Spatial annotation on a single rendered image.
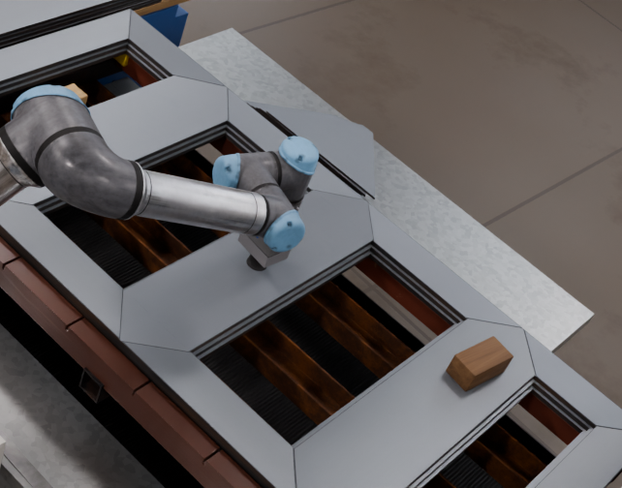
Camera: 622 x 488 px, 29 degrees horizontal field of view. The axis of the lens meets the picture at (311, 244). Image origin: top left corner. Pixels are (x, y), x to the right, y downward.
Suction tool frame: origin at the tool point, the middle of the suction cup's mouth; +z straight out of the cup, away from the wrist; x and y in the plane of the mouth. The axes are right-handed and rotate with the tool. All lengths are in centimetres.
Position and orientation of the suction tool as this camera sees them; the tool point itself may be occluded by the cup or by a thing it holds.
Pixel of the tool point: (256, 265)
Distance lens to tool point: 244.1
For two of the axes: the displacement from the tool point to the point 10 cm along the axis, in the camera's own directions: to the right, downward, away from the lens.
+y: -6.4, -6.5, 4.1
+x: -7.1, 2.9, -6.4
